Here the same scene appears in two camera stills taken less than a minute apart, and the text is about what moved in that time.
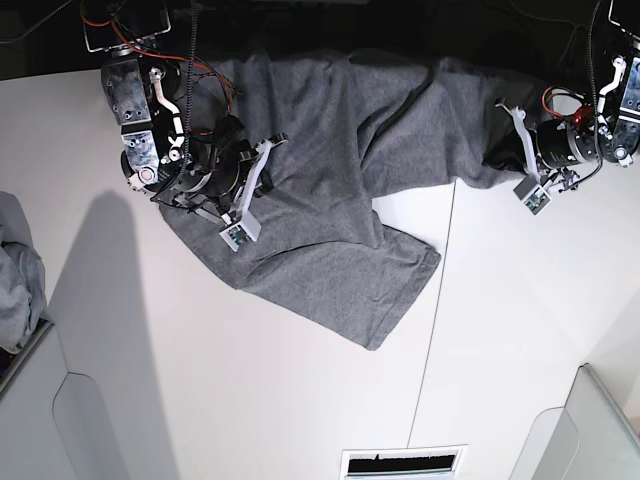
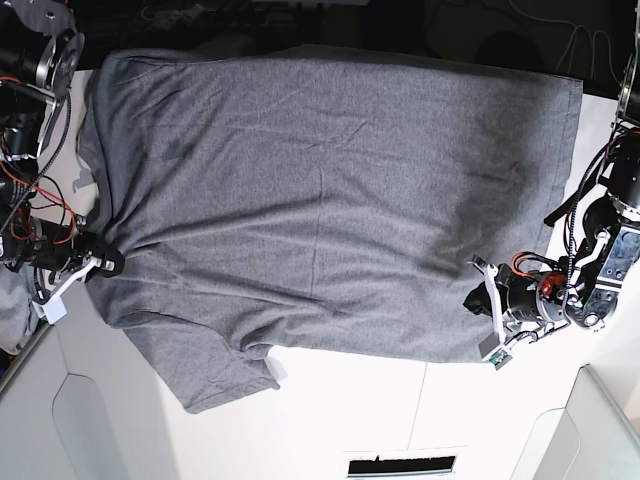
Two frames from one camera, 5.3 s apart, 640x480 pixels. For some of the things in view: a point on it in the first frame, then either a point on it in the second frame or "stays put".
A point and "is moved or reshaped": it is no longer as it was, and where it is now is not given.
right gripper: x=558 y=148 -> x=526 y=288
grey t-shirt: x=346 y=127 is moved or reshaped
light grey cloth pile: x=23 y=295 stays put
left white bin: x=52 y=409 stays put
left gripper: x=223 y=174 -> x=62 y=256
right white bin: x=590 y=438 stays put
